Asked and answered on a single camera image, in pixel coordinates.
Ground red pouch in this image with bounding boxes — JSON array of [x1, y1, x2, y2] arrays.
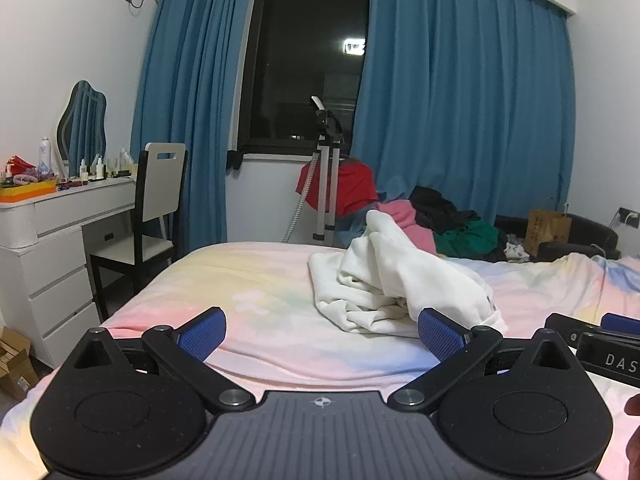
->
[[5, 156, 39, 177]]

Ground braided steamer hose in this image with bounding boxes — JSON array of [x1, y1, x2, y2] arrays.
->
[[282, 152, 321, 245]]

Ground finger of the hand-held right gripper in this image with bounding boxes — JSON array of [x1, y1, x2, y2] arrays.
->
[[601, 313, 640, 336], [544, 312, 602, 344]]

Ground row of cosmetic bottles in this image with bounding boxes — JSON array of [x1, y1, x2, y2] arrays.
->
[[70, 147, 137, 182]]

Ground pastel tie-dye bedspread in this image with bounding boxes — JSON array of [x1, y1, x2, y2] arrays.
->
[[0, 240, 640, 480]]

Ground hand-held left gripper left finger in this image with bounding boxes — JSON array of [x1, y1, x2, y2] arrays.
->
[[65, 306, 257, 413]]

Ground blue garment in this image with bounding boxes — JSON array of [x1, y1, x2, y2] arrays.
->
[[335, 200, 391, 248]]

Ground white chair with black frame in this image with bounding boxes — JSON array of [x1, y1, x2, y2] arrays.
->
[[90, 142, 188, 323]]

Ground black garment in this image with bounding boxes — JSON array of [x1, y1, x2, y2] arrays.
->
[[409, 185, 481, 233]]

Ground pink garment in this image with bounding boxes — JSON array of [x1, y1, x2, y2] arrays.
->
[[376, 200, 441, 256]]

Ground cardboard box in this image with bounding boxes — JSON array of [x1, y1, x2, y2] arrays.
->
[[0, 326, 40, 402]]

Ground blue curtain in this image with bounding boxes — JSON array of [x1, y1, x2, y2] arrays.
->
[[131, 0, 258, 261], [350, 0, 573, 242]]

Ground white vanity desk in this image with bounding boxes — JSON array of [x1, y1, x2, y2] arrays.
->
[[0, 176, 138, 368]]

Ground green garment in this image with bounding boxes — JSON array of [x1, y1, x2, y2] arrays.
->
[[432, 221, 508, 261]]

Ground red garment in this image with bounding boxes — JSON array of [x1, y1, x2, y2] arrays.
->
[[295, 157, 378, 216]]

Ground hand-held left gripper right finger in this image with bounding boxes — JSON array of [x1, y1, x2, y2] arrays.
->
[[386, 307, 581, 413]]

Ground white sweatshirt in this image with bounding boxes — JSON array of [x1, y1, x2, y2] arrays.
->
[[307, 209, 510, 338]]

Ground dark window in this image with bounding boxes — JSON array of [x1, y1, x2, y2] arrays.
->
[[235, 0, 371, 158]]

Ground brown paper bag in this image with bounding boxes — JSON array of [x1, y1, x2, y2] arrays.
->
[[525, 197, 573, 257]]

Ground black sofa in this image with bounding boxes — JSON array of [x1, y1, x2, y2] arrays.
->
[[492, 212, 621, 263]]

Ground wavy vanity mirror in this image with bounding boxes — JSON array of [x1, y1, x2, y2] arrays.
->
[[56, 80, 108, 171]]

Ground orange tray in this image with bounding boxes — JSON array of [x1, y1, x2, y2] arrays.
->
[[0, 180, 57, 204]]

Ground silver tripod with phone holder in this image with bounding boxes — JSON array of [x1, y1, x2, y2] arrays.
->
[[310, 95, 347, 242]]

